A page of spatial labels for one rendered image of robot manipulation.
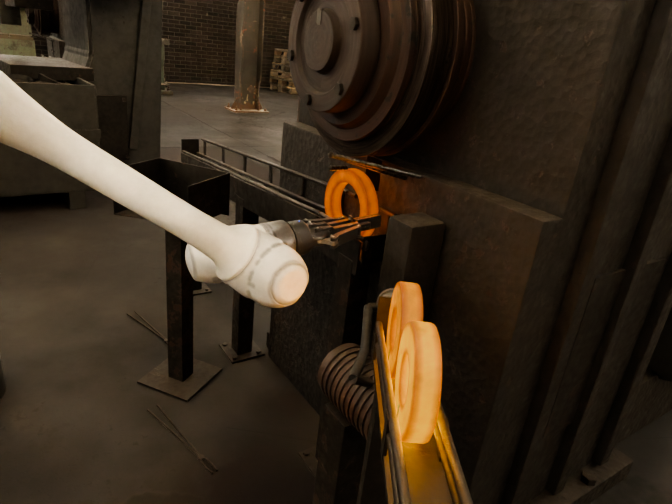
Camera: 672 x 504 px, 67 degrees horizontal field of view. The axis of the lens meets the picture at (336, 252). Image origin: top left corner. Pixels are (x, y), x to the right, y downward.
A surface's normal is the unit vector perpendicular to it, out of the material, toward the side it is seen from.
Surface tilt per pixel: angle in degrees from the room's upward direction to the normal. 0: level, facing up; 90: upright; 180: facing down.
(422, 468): 6
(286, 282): 87
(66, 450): 0
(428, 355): 32
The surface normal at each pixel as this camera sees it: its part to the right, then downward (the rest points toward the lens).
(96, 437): 0.10, -0.92
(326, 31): -0.83, 0.13
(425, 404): 0.00, 0.11
